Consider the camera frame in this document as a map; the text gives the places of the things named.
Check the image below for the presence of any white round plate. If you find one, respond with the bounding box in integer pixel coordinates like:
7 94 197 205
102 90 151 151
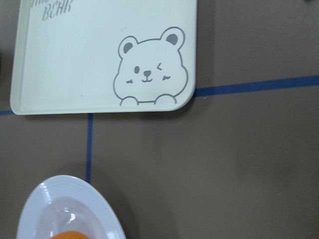
16 175 126 239

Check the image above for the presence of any orange fruit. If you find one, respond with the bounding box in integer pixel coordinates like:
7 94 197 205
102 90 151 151
50 231 88 239

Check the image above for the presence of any cream bear tray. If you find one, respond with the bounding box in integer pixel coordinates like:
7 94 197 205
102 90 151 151
10 0 198 115

